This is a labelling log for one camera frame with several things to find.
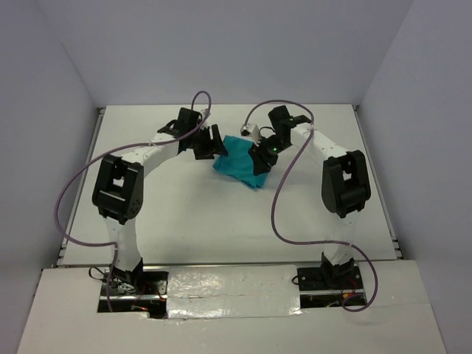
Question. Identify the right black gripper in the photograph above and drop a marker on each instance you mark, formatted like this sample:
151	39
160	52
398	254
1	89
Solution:
261	158

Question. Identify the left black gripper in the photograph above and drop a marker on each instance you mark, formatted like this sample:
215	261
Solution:
212	147

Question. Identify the teal t shirt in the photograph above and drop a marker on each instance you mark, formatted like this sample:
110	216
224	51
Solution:
238	164

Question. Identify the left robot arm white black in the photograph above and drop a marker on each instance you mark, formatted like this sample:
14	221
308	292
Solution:
119	189

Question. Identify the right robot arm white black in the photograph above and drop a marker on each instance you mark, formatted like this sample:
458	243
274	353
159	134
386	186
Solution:
345	186

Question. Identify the silver tape patch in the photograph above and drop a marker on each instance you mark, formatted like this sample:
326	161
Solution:
232	292

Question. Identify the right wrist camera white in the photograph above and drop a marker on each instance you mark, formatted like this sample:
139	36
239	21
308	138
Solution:
251	131

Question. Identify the metal base rail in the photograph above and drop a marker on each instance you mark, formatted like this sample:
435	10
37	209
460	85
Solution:
151	298

